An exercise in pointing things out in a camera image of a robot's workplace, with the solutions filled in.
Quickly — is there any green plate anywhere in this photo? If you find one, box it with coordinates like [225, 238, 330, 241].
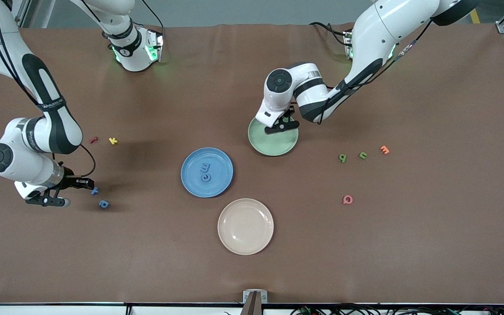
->
[248, 115, 299, 157]

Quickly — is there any blue plate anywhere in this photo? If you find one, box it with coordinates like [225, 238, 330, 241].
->
[181, 147, 234, 198]

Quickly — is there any brown table cover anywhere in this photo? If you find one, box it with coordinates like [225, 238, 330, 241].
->
[0, 23, 504, 305]

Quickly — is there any beige plate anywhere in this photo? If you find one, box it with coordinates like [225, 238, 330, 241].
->
[217, 198, 274, 256]

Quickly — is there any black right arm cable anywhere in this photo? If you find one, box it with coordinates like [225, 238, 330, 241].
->
[0, 0, 97, 180]

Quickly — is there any black left base cable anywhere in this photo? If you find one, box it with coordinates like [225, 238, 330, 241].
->
[309, 21, 350, 46]

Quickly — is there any black base cable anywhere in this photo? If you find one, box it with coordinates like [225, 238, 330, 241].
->
[140, 0, 165, 38]
[309, 21, 350, 46]

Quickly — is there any black right base cable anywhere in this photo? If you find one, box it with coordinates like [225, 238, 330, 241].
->
[140, 0, 165, 38]

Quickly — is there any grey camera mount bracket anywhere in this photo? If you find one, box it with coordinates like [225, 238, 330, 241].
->
[241, 290, 268, 315]

